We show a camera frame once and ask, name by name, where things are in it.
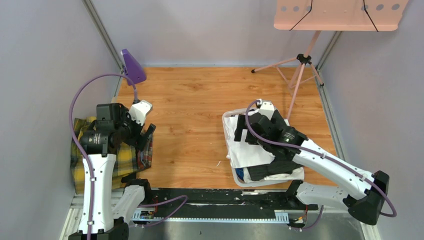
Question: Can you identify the white plastic laundry basket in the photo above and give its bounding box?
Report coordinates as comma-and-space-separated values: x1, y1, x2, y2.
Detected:
222, 108, 305, 188

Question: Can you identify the blue shirt in basket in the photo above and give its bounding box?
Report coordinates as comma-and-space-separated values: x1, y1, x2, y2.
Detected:
235, 167, 254, 183

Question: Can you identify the purple wedge object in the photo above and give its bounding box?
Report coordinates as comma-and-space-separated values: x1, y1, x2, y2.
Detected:
121, 48, 147, 84

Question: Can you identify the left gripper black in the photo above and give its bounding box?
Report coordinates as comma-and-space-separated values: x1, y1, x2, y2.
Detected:
114, 106, 156, 151

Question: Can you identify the yellow plaid shirt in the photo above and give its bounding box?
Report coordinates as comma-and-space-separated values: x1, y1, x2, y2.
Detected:
70, 116, 142, 195

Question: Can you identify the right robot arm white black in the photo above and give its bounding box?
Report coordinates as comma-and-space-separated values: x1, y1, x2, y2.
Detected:
234, 109, 390, 226

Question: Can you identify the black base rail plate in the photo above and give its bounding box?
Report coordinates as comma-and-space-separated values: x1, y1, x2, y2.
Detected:
142, 188, 319, 220

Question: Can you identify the white long sleeve shirt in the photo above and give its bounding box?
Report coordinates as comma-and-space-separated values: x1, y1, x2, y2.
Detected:
222, 108, 275, 169

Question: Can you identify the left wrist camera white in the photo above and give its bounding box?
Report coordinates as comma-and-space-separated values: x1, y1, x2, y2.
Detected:
128, 100, 153, 126

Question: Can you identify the pink music stand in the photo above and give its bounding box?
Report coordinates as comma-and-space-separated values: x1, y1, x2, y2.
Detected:
269, 0, 408, 119

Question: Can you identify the red blue plaid shirt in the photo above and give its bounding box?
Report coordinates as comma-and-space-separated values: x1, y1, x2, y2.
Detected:
136, 137, 153, 172

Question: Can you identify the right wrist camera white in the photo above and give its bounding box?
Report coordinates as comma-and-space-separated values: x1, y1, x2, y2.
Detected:
256, 98, 276, 118

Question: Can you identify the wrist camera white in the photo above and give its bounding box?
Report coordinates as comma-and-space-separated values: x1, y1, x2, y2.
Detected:
256, 98, 276, 118
128, 100, 153, 126

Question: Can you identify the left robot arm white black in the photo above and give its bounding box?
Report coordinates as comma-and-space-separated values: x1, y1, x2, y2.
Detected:
68, 100, 156, 240

